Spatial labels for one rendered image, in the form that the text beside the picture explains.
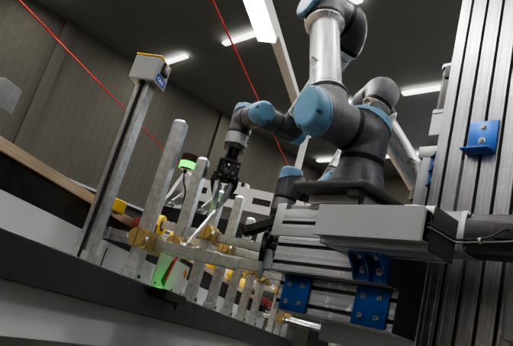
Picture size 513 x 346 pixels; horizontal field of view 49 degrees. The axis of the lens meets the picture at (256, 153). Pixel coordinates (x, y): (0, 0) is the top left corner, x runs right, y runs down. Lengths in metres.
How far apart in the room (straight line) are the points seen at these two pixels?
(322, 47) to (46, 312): 0.94
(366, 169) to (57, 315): 0.79
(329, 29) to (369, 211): 0.63
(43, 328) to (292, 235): 0.62
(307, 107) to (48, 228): 0.74
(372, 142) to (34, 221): 0.87
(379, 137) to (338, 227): 0.35
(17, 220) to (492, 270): 1.09
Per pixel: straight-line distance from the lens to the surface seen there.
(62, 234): 1.62
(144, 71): 1.42
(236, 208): 2.31
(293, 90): 4.21
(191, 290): 2.02
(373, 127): 1.45
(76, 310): 1.39
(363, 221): 1.16
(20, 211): 1.46
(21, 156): 1.40
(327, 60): 1.52
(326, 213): 1.23
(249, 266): 1.76
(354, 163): 1.42
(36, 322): 1.28
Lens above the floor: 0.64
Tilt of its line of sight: 18 degrees up
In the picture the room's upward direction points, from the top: 16 degrees clockwise
